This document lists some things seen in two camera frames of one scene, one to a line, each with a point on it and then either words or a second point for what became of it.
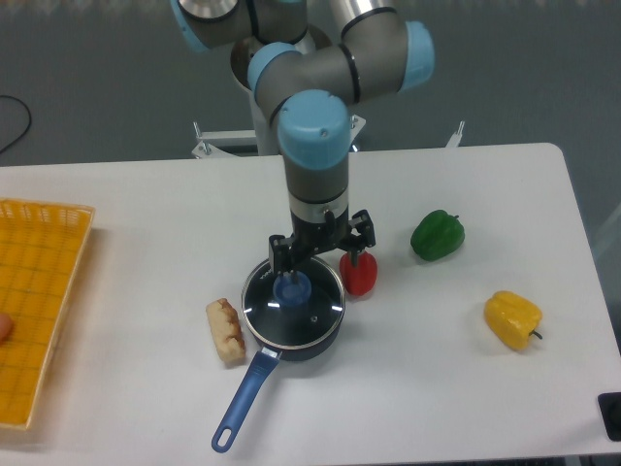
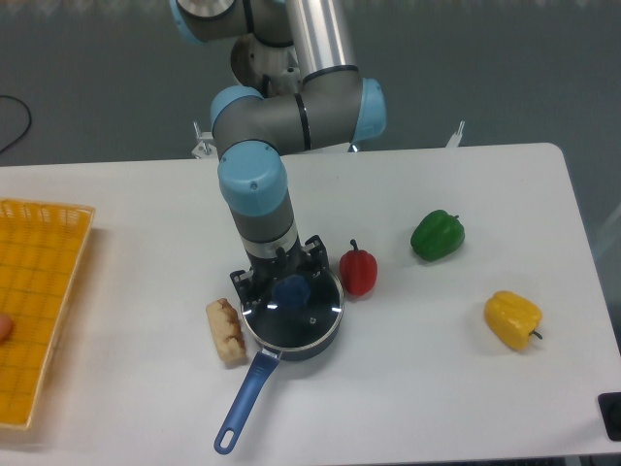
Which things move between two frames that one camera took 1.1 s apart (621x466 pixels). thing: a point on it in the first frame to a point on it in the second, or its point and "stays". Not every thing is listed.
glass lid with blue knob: (297, 310) stays
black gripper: (310, 240) to (264, 271)
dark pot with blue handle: (264, 366) stays
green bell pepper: (437, 235) stays
